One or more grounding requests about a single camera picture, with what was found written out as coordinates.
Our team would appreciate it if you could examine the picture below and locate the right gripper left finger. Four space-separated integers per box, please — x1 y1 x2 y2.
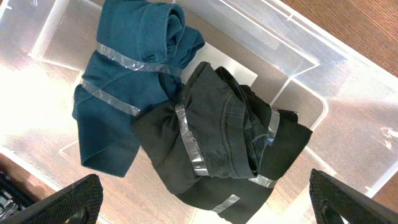
1 174 103 224

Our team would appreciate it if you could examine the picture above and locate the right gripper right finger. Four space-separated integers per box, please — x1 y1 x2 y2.
309 169 397 224

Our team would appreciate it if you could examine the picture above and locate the black garment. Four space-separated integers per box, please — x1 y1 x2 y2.
132 62 312 223

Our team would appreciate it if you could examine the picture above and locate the dark teal garment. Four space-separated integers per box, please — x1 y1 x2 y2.
72 1 205 177

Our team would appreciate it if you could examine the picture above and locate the clear plastic storage bin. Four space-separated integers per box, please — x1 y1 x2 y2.
1 1 397 223

